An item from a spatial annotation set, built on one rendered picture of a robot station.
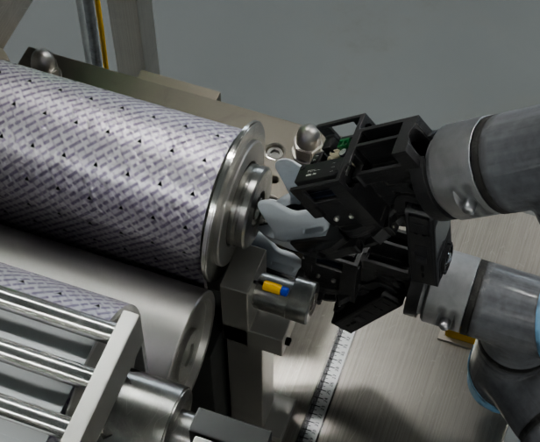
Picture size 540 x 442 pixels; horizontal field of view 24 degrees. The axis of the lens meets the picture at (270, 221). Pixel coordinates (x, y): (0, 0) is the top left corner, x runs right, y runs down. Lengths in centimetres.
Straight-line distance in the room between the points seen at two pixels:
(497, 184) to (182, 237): 29
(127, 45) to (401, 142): 142
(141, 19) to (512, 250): 99
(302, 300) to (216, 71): 173
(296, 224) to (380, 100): 173
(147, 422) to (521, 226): 76
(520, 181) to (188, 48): 200
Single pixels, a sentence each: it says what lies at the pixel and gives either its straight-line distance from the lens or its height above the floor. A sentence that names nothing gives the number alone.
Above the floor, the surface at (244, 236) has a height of 126.
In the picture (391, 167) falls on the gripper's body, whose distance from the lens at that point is 98.
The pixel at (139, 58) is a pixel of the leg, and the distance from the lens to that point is 236.
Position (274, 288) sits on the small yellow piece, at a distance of 109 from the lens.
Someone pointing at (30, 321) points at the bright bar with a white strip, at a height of 144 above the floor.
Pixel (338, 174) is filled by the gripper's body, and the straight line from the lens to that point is 99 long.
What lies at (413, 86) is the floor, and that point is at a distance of 282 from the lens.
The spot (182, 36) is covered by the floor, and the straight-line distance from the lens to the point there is 290.
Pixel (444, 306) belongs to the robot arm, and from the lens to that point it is 121.
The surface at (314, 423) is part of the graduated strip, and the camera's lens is 140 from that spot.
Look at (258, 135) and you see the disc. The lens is 113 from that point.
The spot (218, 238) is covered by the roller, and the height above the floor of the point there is 127.
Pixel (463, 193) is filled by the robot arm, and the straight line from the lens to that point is 95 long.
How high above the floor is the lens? 218
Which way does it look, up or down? 57 degrees down
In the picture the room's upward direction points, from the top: straight up
